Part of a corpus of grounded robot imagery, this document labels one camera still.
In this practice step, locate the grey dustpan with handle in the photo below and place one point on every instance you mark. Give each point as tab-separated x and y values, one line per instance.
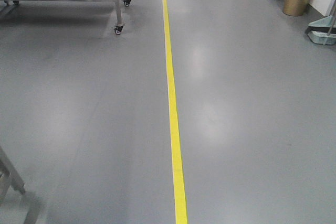
322	31

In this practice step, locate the stainless steel rack frame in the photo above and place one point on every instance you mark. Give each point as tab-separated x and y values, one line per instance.
10	177

